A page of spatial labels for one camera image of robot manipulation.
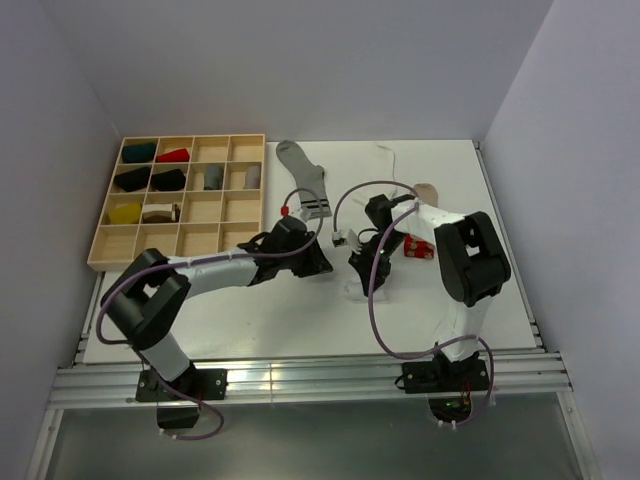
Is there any black rolled sock left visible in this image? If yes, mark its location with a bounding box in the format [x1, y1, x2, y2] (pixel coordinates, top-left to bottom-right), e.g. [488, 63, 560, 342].
[113, 167, 151, 193]

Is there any light grey rolled sock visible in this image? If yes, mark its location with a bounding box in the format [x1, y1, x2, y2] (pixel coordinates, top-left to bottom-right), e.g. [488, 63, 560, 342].
[243, 165, 261, 190]

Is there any white striped sock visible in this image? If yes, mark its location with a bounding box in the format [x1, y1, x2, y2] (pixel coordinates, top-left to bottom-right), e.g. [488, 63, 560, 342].
[342, 277, 387, 303]

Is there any grey striped sock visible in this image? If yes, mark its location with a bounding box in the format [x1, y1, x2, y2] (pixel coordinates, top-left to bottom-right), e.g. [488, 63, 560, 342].
[276, 140, 332, 218]

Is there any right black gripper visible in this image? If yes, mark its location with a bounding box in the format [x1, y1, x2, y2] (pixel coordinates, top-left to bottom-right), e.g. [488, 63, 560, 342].
[349, 231, 408, 297]

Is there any red rolled sock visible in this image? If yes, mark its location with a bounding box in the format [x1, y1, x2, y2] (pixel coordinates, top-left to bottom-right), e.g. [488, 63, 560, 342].
[155, 148, 190, 163]

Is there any plain white sock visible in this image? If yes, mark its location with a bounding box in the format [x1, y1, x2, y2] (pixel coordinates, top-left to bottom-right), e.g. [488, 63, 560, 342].
[350, 142, 397, 206]

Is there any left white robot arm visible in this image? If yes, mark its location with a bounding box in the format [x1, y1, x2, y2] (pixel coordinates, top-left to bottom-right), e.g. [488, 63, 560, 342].
[100, 216, 333, 399]

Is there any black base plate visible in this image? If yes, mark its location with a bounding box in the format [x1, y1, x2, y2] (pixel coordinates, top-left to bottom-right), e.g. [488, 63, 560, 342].
[394, 359, 491, 394]
[135, 368, 228, 403]

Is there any beige red reindeer sock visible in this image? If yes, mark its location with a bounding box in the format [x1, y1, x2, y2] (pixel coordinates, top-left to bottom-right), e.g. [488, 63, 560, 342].
[403, 183, 439, 260]

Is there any aluminium mounting rail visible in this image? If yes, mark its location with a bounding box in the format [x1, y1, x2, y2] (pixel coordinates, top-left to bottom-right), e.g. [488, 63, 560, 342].
[47, 351, 573, 410]

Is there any dark green rolled sock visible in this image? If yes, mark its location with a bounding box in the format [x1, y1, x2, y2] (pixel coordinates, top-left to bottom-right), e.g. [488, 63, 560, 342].
[121, 142, 156, 164]

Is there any black rolled sock right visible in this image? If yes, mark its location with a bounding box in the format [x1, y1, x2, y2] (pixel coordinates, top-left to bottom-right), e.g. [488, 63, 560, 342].
[150, 169, 186, 192]

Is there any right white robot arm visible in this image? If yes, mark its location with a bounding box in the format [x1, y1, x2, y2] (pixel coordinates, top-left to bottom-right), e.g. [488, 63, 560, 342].
[349, 195, 511, 390]

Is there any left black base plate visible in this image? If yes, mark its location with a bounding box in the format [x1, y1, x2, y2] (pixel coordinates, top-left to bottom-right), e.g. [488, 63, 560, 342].
[135, 368, 228, 403]

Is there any black rolled sock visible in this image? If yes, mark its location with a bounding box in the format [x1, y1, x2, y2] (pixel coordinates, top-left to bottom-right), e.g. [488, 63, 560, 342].
[150, 169, 186, 192]
[113, 167, 151, 193]

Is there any wooden compartment tray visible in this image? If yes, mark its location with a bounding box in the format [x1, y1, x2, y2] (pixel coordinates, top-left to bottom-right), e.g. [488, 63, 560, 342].
[88, 134, 266, 271]

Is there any white brown rolled sock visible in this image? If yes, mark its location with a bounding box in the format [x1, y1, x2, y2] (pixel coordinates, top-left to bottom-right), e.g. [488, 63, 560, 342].
[141, 203, 181, 224]

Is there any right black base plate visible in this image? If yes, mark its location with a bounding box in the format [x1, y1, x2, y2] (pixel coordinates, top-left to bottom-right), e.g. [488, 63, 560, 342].
[394, 359, 491, 394]

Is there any yellow rolled sock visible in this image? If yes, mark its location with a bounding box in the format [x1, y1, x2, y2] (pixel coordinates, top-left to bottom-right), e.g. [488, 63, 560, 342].
[108, 203, 142, 225]

